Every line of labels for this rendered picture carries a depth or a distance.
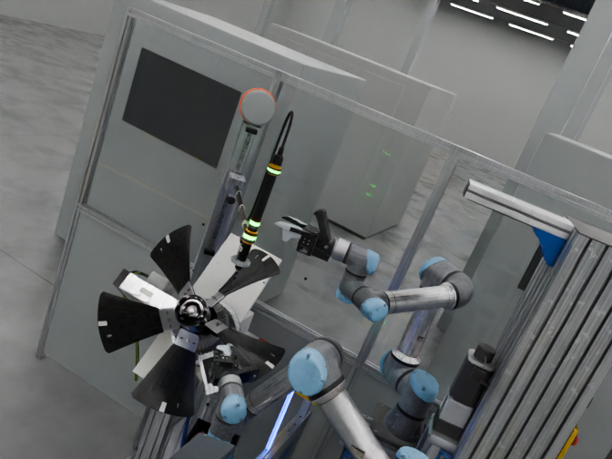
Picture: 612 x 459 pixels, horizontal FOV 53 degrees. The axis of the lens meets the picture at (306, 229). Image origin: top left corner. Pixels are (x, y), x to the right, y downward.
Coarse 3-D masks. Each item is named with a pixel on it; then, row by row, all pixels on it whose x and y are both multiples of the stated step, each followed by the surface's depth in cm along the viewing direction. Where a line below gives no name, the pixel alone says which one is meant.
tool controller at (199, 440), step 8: (192, 440) 155; (200, 440) 156; (208, 440) 156; (216, 440) 156; (184, 448) 151; (192, 448) 152; (200, 448) 152; (208, 448) 152; (216, 448) 153; (224, 448) 153; (232, 448) 154; (176, 456) 148; (184, 456) 148; (192, 456) 148; (200, 456) 149; (208, 456) 149; (216, 456) 150; (224, 456) 150; (232, 456) 155
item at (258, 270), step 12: (252, 252) 238; (264, 252) 234; (252, 264) 231; (264, 264) 228; (276, 264) 226; (240, 276) 228; (252, 276) 224; (264, 276) 222; (228, 288) 225; (240, 288) 222
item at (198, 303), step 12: (180, 300) 219; (192, 300) 220; (204, 300) 219; (180, 312) 218; (192, 312) 218; (204, 312) 217; (216, 312) 229; (180, 324) 217; (192, 324) 215; (204, 324) 219; (204, 336) 224
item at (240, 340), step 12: (228, 336) 216; (240, 336) 220; (240, 348) 214; (252, 348) 216; (264, 348) 219; (276, 348) 222; (240, 360) 209; (252, 360) 212; (264, 360) 214; (276, 360) 216; (264, 372) 209
